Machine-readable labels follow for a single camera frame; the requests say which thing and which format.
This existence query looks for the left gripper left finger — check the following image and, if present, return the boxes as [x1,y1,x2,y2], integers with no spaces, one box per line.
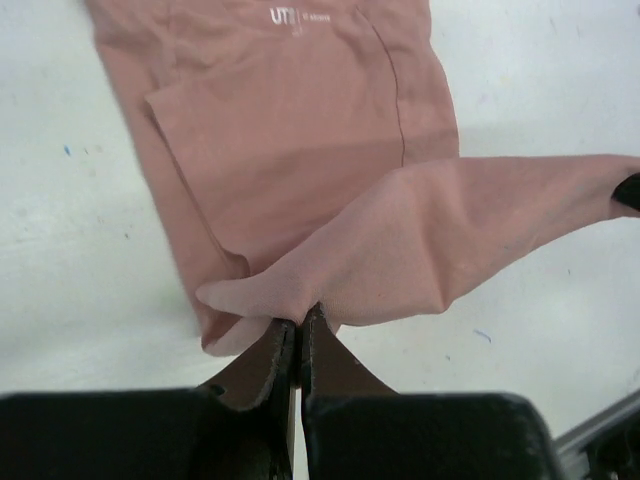
[197,319,297,479]

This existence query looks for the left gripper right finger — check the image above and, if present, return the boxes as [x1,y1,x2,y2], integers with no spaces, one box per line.
[299,304,398,479]

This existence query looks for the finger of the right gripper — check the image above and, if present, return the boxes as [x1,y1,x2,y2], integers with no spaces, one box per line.
[611,173,640,212]

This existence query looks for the pink t shirt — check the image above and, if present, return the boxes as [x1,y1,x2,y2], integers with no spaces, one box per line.
[88,1,639,356]

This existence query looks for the aluminium rail frame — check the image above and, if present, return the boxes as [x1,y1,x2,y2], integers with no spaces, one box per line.
[555,390,640,480]

